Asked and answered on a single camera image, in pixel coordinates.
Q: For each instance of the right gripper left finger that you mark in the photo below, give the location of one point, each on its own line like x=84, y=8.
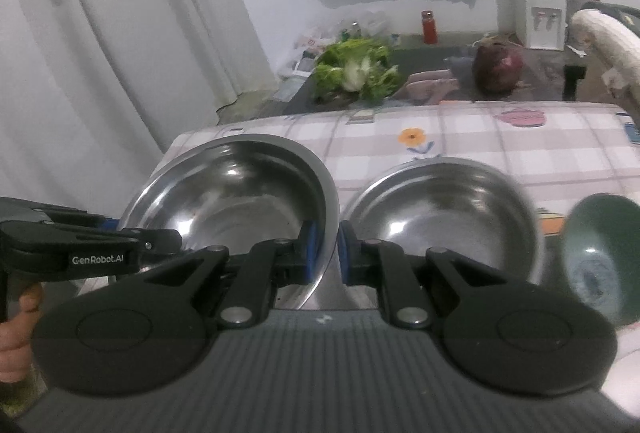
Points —
x=270, y=265

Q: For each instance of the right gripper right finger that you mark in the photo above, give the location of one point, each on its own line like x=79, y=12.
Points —
x=384, y=267

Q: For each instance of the steel bowl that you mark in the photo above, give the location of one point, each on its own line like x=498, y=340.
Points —
x=457, y=204
x=241, y=190

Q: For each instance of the green ceramic bowl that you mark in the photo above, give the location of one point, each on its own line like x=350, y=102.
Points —
x=599, y=256

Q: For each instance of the person's left hand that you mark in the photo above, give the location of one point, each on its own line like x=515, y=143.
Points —
x=15, y=350

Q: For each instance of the green leafy lettuce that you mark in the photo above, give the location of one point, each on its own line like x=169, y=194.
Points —
x=360, y=69

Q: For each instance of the white curtain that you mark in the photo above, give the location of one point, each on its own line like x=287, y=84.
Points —
x=93, y=92

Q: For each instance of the red cabbage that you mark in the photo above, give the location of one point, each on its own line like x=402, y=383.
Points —
x=497, y=68

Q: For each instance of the red jar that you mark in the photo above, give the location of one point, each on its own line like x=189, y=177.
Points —
x=430, y=35

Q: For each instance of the white water dispenser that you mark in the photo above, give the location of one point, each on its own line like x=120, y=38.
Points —
x=541, y=24

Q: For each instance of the white rolled mattress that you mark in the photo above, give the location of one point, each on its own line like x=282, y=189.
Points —
x=612, y=70

